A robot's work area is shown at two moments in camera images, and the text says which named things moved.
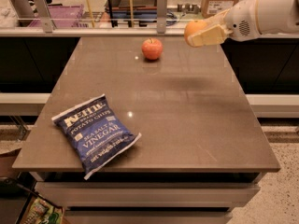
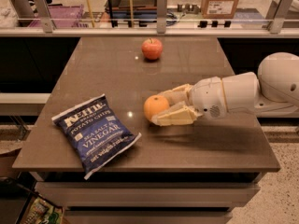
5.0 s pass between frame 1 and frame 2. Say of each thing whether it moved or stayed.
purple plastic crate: stayed
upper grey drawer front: stayed
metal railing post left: stayed
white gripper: moved
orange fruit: moved
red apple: stayed
